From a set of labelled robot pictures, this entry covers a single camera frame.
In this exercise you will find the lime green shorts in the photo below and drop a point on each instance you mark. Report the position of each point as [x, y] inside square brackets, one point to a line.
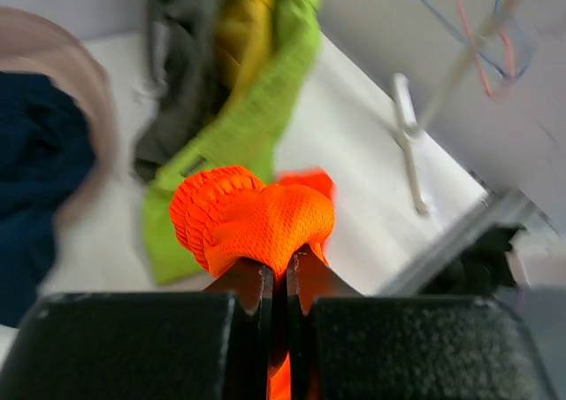
[244, 133]

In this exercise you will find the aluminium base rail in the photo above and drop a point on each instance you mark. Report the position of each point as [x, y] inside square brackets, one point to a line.
[512, 207]

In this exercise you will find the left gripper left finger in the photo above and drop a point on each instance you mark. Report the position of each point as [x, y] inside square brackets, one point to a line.
[213, 344]

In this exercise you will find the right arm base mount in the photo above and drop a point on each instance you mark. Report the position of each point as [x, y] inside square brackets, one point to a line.
[481, 268]

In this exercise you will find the olive grey shorts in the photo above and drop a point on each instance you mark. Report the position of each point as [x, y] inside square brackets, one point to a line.
[190, 76]

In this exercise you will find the pink translucent plastic basin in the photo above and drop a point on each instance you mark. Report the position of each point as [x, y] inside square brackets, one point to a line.
[33, 44]

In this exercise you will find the white metal clothes rack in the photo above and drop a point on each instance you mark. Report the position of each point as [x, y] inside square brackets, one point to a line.
[410, 127]

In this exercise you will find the yellow shorts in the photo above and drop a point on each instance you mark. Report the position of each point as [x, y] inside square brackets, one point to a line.
[244, 44]

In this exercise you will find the navy blue shorts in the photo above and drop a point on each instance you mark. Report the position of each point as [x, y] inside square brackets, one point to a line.
[45, 156]

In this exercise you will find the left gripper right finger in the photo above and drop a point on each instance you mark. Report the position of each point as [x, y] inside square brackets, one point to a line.
[343, 345]

